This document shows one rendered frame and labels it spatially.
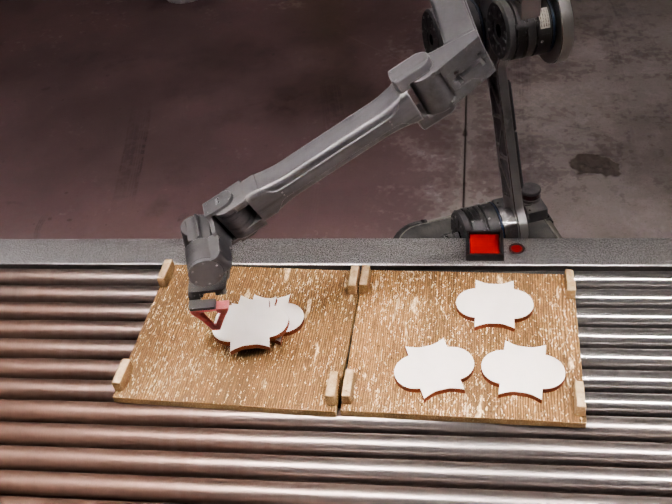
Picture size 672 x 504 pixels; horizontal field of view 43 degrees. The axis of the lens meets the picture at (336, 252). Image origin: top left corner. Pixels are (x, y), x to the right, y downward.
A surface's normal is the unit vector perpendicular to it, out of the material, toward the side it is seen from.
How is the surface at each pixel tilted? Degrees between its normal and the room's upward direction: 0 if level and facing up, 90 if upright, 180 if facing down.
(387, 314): 0
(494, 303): 0
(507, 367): 0
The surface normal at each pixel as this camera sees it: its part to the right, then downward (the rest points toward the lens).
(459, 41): -0.49, -0.58
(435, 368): -0.10, -0.73
